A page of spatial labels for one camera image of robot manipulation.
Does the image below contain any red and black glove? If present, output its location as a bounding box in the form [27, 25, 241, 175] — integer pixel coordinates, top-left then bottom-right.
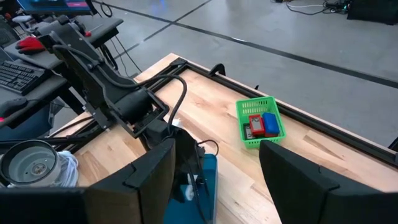
[14, 35, 47, 55]

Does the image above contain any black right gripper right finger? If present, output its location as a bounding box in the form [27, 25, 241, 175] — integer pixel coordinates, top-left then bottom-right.
[259, 139, 340, 224]

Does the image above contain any white jug power cord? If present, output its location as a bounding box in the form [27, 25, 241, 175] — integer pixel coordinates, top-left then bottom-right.
[57, 150, 80, 188]

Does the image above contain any black computer mouse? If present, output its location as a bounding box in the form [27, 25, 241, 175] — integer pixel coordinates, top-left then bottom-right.
[0, 97, 29, 119]

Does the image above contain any blue digital display device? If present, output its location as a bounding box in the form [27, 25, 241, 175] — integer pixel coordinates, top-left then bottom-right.
[261, 111, 280, 138]

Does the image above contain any monitor with blue screen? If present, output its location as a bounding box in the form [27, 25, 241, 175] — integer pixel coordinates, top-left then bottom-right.
[17, 0, 98, 16]

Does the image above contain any red digital display device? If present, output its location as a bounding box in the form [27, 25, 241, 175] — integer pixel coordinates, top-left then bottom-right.
[248, 113, 266, 138]

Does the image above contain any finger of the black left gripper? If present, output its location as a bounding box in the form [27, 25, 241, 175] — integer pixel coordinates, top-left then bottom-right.
[195, 174, 208, 197]
[172, 183, 187, 203]

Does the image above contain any grey tiered desk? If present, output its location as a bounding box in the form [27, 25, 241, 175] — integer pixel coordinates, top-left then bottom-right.
[0, 14, 124, 130]

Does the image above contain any black floor box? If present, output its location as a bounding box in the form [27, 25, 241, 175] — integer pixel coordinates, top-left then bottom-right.
[346, 0, 398, 26]

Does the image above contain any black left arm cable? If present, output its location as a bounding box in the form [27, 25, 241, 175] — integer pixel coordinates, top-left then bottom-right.
[52, 44, 188, 135]

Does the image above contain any black aluminium table frame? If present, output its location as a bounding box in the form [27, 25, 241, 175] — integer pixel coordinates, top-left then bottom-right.
[46, 57, 398, 169]

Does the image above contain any black keyboard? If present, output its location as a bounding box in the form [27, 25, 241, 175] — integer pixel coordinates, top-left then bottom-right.
[0, 60, 46, 96]

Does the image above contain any silver metal cup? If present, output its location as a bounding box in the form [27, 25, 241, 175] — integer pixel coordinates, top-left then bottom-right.
[0, 139, 79, 189]

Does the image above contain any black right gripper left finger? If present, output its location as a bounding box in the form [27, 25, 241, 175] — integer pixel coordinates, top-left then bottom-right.
[84, 138, 177, 224]

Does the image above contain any green plastic mesh basket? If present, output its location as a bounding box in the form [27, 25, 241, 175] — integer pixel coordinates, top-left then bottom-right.
[235, 95, 287, 150]

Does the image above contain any floor cable bundle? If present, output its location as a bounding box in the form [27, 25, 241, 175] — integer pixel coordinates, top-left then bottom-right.
[273, 0, 352, 16]

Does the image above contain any red handled tool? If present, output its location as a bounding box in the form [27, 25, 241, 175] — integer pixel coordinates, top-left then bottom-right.
[83, 24, 105, 37]

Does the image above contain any blue rectangular tray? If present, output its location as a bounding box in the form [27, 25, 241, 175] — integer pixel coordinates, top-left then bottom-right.
[163, 153, 218, 224]

